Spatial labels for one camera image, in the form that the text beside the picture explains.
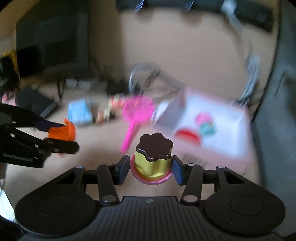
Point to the blue tissue packet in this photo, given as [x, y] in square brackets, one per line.
[79, 112]

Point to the black monitor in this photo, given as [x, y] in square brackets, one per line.
[52, 39]

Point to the pink toy net scoop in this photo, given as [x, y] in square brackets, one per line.
[137, 111]

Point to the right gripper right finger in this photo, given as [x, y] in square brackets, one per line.
[191, 177]

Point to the pink bird toy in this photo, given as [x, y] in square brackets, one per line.
[206, 124]

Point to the red camera toy keychain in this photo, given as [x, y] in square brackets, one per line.
[105, 116]

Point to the computer tower case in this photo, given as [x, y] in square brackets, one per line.
[274, 120]

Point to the orange toy figure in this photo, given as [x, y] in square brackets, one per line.
[64, 132]

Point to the yellow pudding toy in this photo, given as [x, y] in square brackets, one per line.
[151, 162]

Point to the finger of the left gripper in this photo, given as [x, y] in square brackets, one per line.
[28, 144]
[23, 118]

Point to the black keyboard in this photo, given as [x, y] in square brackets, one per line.
[33, 100]

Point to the pink cardboard box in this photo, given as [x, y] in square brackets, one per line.
[230, 146]

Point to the black-haired doll keychain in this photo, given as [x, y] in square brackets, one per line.
[117, 102]

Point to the red plastic lid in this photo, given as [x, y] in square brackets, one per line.
[188, 135]

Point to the white power strip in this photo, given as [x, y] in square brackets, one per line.
[85, 84]

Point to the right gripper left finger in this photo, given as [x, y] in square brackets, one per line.
[108, 176]

